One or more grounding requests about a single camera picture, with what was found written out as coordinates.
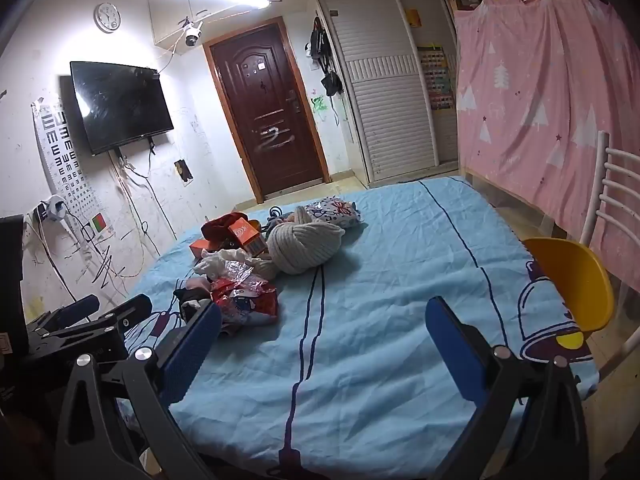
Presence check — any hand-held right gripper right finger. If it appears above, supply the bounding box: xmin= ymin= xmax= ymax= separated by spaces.
xmin=425 ymin=296 xmax=591 ymax=480

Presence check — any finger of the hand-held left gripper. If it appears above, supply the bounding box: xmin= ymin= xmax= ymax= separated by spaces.
xmin=82 ymin=294 xmax=153 ymax=334
xmin=27 ymin=294 xmax=101 ymax=333

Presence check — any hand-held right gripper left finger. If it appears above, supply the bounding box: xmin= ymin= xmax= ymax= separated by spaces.
xmin=55 ymin=300 xmax=223 ymax=480

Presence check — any white tissue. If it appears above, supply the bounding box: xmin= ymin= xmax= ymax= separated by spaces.
xmin=194 ymin=249 xmax=256 ymax=278

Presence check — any dark cloth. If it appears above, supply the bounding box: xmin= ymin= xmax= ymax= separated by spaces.
xmin=172 ymin=275 xmax=216 ymax=321

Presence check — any red snack wrapper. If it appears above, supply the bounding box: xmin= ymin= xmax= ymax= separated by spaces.
xmin=210 ymin=275 xmax=279 ymax=325

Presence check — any blue printed bed sheet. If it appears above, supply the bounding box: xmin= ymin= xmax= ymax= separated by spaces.
xmin=117 ymin=176 xmax=601 ymax=480

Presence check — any white power strip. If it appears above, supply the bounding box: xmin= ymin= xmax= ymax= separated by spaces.
xmin=34 ymin=199 xmax=68 ymax=225

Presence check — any red cloth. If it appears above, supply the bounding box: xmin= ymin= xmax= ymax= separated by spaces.
xmin=201 ymin=213 xmax=248 ymax=243

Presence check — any orange carton box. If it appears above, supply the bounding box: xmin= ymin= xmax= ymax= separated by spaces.
xmin=227 ymin=217 xmax=268 ymax=256

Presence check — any white eye chart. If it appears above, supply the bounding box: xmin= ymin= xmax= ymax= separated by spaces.
xmin=32 ymin=97 xmax=108 ymax=241

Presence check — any beige knit hat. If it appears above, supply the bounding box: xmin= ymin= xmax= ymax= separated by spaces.
xmin=252 ymin=205 xmax=347 ymax=281

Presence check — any patterned white pouch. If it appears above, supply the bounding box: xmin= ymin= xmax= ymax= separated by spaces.
xmin=305 ymin=197 xmax=363 ymax=231

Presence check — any white metal chair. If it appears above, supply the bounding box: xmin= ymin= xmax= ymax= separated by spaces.
xmin=580 ymin=130 xmax=640 ymax=281

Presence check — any dark red door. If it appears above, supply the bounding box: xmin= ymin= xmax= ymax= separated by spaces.
xmin=202 ymin=16 xmax=331 ymax=203

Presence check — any white louvered wardrobe door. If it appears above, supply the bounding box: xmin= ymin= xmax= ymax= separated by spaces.
xmin=317 ymin=0 xmax=438 ymax=183
xmin=395 ymin=0 xmax=461 ymax=166

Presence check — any pink tree print curtain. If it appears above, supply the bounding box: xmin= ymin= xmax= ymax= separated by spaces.
xmin=452 ymin=0 xmax=640 ymax=281

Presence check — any colourful grid poster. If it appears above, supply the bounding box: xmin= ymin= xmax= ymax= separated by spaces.
xmin=417 ymin=45 xmax=457 ymax=111

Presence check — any large black hanging bag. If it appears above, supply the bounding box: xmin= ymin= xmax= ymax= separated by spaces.
xmin=309 ymin=16 xmax=333 ymax=73

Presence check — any wooden bed frame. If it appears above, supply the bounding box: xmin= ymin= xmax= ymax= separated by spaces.
xmin=462 ymin=170 xmax=566 ymax=241

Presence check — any black wall television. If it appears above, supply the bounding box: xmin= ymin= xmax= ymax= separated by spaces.
xmin=69 ymin=61 xmax=175 ymax=157

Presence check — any white security camera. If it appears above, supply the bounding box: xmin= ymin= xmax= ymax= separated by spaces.
xmin=182 ymin=20 xmax=205 ymax=48

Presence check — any round white wall clock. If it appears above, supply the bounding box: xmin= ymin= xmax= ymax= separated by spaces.
xmin=95 ymin=2 xmax=121 ymax=33

